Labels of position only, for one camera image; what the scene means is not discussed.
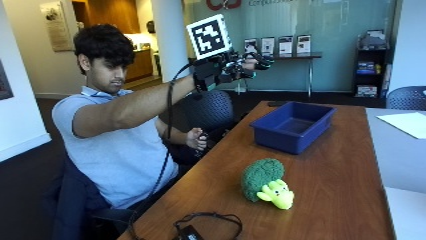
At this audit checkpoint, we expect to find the black adapter box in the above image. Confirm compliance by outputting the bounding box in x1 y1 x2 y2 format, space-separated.
177 225 206 240

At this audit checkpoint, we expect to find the grey mesh chair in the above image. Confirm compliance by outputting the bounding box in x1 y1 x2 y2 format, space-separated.
384 85 426 112

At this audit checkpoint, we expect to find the blue plastic bin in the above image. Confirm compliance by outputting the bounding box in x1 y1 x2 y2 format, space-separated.
248 101 338 156

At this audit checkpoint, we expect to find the white paper sheet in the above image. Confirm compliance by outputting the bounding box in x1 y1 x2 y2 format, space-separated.
375 111 426 140

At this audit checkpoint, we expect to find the dark blue jacket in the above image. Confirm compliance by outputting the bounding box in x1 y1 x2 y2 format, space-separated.
42 155 134 240

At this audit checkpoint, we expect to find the black looped cable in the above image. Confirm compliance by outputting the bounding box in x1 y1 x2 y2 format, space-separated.
171 211 244 240

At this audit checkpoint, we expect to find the black display shelf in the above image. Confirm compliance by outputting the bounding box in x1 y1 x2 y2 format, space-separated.
351 29 394 100

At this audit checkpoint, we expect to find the standing brochure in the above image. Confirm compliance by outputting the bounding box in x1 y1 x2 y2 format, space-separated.
259 36 276 57
276 35 294 58
295 34 312 56
242 37 259 54

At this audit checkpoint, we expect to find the white marker cube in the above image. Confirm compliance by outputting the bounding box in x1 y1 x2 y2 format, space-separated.
185 13 234 61

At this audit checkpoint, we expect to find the dark framed wall picture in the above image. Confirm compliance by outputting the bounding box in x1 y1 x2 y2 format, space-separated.
0 59 14 102

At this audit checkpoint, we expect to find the black mesh office chair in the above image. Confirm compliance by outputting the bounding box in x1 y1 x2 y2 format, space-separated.
178 89 236 148

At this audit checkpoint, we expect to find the the person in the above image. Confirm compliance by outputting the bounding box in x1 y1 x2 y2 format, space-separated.
50 23 210 210

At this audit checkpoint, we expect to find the black glove cable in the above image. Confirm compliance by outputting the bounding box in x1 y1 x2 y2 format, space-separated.
126 62 197 240

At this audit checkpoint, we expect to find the beige wall poster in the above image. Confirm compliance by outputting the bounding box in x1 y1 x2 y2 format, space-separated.
38 0 75 53

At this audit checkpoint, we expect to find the green broccoli plush toy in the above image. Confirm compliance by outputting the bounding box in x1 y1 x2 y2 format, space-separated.
239 157 295 211

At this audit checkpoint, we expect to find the narrow wall console table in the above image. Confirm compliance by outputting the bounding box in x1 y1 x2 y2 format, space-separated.
234 52 323 98

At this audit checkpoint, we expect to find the small black handheld device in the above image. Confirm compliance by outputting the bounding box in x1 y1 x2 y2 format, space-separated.
194 132 210 159

